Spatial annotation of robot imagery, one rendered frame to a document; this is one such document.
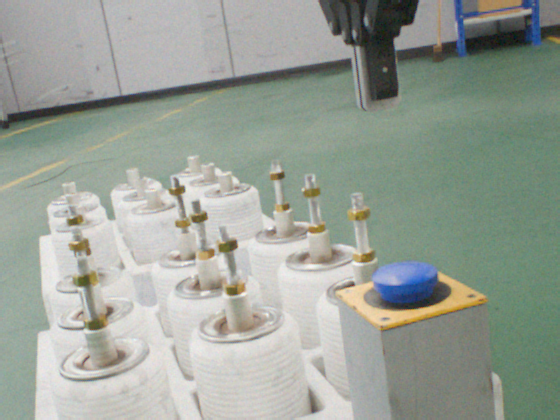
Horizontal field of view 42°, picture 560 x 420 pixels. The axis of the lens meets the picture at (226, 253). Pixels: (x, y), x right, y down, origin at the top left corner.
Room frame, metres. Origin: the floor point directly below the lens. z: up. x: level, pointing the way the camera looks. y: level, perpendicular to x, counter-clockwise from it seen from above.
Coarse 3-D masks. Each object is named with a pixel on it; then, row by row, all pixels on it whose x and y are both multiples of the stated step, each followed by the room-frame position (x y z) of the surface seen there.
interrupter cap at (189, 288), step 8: (224, 272) 0.72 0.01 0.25; (240, 272) 0.71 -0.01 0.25; (184, 280) 0.72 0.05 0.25; (192, 280) 0.72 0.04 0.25; (224, 280) 0.71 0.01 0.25; (248, 280) 0.69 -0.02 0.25; (176, 288) 0.70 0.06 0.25; (184, 288) 0.70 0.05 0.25; (192, 288) 0.70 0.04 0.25; (216, 288) 0.69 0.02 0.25; (184, 296) 0.67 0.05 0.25; (192, 296) 0.67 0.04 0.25; (200, 296) 0.66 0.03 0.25; (208, 296) 0.66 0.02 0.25; (216, 296) 0.66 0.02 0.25
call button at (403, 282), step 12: (396, 264) 0.44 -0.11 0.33; (408, 264) 0.44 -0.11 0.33; (420, 264) 0.43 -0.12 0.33; (372, 276) 0.43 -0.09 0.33; (384, 276) 0.42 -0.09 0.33; (396, 276) 0.42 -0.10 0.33; (408, 276) 0.42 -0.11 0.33; (420, 276) 0.41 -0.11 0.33; (432, 276) 0.41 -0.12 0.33; (384, 288) 0.41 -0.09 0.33; (396, 288) 0.41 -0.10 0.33; (408, 288) 0.41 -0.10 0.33; (420, 288) 0.41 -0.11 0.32; (396, 300) 0.41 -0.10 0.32; (408, 300) 0.41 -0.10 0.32
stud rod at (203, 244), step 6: (192, 204) 0.70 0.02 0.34; (198, 204) 0.70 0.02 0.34; (192, 210) 0.70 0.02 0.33; (198, 210) 0.70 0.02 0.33; (204, 222) 0.70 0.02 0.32; (198, 228) 0.70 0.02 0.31; (204, 228) 0.70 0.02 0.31; (198, 234) 0.70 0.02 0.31; (204, 234) 0.70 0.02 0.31; (198, 240) 0.70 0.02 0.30; (204, 240) 0.70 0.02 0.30; (204, 246) 0.70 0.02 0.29
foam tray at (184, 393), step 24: (48, 336) 0.83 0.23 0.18; (48, 360) 0.76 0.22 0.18; (168, 360) 0.70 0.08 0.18; (312, 360) 0.64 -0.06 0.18; (48, 384) 0.69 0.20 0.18; (192, 384) 0.63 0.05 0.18; (312, 384) 0.59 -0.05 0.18; (48, 408) 0.64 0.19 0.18; (192, 408) 0.58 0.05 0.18; (312, 408) 0.59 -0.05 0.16; (336, 408) 0.54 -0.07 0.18
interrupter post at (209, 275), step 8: (216, 256) 0.70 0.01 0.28; (200, 264) 0.69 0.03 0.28; (208, 264) 0.69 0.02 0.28; (216, 264) 0.69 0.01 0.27; (200, 272) 0.69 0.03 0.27; (208, 272) 0.69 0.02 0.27; (216, 272) 0.69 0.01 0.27; (200, 280) 0.69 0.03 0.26; (208, 280) 0.69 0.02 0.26; (216, 280) 0.69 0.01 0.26; (200, 288) 0.70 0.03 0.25; (208, 288) 0.69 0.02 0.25
